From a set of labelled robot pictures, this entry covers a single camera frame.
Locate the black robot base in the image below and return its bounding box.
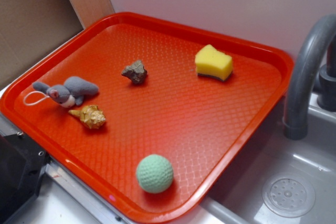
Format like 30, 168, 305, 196
1, 132, 49, 223

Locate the green ball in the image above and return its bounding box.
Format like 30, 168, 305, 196
136, 154, 174, 194

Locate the red plastic tray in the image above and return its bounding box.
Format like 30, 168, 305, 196
1, 13, 293, 223

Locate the grey rock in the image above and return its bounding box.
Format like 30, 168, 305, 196
121, 60, 148, 84

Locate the yellow sponge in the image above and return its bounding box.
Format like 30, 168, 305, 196
195, 45, 233, 81

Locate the tan seashell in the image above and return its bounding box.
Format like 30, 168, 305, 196
68, 105, 106, 130

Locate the grey plush bunny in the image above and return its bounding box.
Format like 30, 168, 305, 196
23, 76, 99, 108

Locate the grey toy sink basin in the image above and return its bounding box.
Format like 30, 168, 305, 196
199, 95, 336, 224

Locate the grey toy faucet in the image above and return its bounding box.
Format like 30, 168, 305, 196
282, 14, 335, 140

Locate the cardboard panel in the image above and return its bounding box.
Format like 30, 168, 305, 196
1, 0, 114, 88

